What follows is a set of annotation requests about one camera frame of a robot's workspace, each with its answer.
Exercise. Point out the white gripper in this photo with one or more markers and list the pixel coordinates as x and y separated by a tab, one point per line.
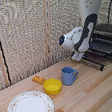
77	56

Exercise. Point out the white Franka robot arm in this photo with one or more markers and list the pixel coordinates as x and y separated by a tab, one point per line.
84	28

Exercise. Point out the black oven tray rack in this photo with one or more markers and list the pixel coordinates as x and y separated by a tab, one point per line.
91	63

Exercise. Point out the blue mug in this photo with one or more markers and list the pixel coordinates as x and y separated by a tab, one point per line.
68	76

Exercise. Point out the black dish rack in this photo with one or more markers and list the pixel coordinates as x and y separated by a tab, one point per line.
105	41

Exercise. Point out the yellow bowl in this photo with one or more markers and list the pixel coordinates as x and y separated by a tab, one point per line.
52	86

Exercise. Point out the small wooden block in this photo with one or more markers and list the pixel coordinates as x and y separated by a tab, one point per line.
38	80

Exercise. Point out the beige woven screen panel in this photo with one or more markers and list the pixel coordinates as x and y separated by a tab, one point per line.
22	36

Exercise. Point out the white plate with patterned rim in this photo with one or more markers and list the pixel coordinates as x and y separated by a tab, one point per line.
30	108

